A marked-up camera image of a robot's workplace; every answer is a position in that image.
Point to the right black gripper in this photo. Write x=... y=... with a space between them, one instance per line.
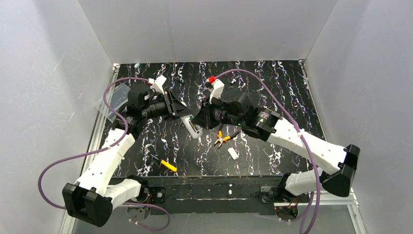
x=207 y=115

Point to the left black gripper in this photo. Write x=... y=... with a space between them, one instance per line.
x=168 y=105

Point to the white remote control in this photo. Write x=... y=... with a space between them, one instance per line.
x=194 y=130

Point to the white battery cover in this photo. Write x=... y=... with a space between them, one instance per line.
x=234 y=155

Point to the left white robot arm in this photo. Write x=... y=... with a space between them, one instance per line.
x=90 y=199

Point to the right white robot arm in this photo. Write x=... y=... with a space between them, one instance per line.
x=336 y=165

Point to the clear plastic screw box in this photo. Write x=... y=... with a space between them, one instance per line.
x=116 y=97

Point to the orange handled pliers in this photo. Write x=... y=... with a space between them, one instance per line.
x=223 y=139

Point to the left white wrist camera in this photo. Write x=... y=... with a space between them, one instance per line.
x=157 y=83

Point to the yellow handled screwdriver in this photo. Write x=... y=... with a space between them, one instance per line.
x=161 y=161

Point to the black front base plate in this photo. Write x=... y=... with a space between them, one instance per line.
x=219 y=194

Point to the aluminium frame rail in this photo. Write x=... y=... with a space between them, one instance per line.
x=321 y=214

